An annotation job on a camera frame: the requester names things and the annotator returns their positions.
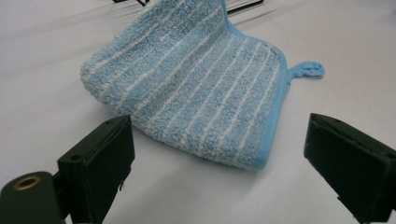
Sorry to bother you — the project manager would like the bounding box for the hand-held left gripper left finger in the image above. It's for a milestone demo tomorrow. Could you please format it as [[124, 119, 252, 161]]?
[[57, 115, 135, 224]]

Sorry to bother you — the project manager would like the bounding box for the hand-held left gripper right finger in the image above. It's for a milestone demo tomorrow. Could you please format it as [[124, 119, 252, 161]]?
[[304, 113, 396, 224]]

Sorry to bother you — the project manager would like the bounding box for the blue white striped towel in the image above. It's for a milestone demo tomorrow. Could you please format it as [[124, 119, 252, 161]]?
[[79, 0, 326, 171]]

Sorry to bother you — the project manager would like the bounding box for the black wire rack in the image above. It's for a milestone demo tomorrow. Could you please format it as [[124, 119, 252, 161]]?
[[111, 0, 265, 17]]

